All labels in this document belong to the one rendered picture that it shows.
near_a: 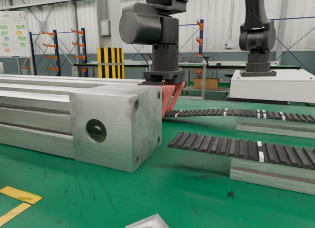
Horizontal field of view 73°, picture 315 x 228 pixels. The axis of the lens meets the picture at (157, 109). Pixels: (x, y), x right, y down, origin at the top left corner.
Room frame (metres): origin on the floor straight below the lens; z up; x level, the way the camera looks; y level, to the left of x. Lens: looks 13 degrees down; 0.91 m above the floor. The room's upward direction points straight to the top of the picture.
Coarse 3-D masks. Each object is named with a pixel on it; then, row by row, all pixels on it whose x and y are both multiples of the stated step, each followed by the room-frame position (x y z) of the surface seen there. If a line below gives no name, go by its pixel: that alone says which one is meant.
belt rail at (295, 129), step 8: (240, 120) 0.40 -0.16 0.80; (248, 120) 0.39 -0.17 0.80; (256, 120) 0.39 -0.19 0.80; (264, 120) 0.38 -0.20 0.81; (272, 120) 0.38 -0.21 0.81; (280, 120) 0.37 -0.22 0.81; (240, 128) 0.40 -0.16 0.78; (248, 128) 0.39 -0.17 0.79; (256, 128) 0.39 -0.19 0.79; (264, 128) 0.38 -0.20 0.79; (272, 128) 0.38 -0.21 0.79; (280, 128) 0.38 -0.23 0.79; (288, 128) 0.37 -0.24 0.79; (296, 128) 0.37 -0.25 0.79; (304, 128) 0.36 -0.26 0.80; (312, 128) 0.35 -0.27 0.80; (296, 136) 0.36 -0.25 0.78; (304, 136) 0.36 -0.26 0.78; (312, 136) 0.35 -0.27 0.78
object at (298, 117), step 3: (291, 114) 0.39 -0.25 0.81; (294, 114) 0.39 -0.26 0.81; (297, 114) 0.39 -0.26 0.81; (300, 114) 0.39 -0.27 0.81; (294, 117) 0.37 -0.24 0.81; (297, 117) 0.38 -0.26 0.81; (300, 117) 0.37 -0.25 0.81; (294, 120) 0.36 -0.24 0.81; (297, 120) 0.36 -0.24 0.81; (300, 120) 0.36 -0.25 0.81; (303, 120) 0.35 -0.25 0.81
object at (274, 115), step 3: (267, 111) 0.42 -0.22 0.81; (270, 111) 0.41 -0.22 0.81; (273, 111) 0.41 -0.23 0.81; (267, 114) 0.39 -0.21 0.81; (270, 114) 0.39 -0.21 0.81; (273, 114) 0.40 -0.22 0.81; (276, 114) 0.39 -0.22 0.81; (270, 117) 0.37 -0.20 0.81; (273, 117) 0.37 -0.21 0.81; (276, 117) 0.37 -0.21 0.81; (279, 117) 0.38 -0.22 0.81
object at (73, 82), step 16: (0, 80) 0.61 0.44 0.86; (16, 80) 0.58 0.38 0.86; (32, 80) 0.56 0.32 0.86; (48, 80) 0.54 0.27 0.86; (64, 80) 0.53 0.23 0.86; (80, 80) 0.53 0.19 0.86; (96, 80) 0.57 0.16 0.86; (112, 80) 0.55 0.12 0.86; (128, 80) 0.54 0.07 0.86; (144, 80) 0.53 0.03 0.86
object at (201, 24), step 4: (196, 20) 7.01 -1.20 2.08; (200, 20) 7.57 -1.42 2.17; (188, 24) 7.77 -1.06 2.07; (192, 24) 7.72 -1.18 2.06; (196, 24) 7.66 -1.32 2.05; (200, 24) 7.27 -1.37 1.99; (200, 28) 7.56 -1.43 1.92; (200, 32) 7.56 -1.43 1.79; (200, 36) 7.56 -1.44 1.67; (196, 40) 7.07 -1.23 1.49; (200, 40) 7.37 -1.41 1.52; (184, 44) 7.81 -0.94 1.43; (200, 44) 7.55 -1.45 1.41; (180, 48) 7.86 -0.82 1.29; (200, 48) 7.55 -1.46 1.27; (200, 52) 7.55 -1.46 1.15; (124, 68) 8.76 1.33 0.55; (196, 72) 7.04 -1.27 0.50; (200, 72) 7.53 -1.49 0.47; (200, 76) 7.54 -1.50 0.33
